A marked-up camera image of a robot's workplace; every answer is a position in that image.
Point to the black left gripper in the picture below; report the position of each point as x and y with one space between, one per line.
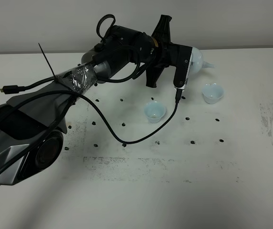
162 38

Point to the blue porcelain teapot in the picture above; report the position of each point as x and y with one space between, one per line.
197 62

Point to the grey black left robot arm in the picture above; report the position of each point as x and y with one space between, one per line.
32 121

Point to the left blue porcelain teacup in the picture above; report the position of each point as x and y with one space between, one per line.
154 111

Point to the blue porcelain teacup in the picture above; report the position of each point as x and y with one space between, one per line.
212 93
154 111

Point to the right blue porcelain teacup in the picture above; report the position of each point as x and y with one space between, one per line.
212 93

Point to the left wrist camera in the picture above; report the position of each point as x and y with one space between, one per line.
181 57

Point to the black cable tie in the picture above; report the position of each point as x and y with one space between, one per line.
49 65

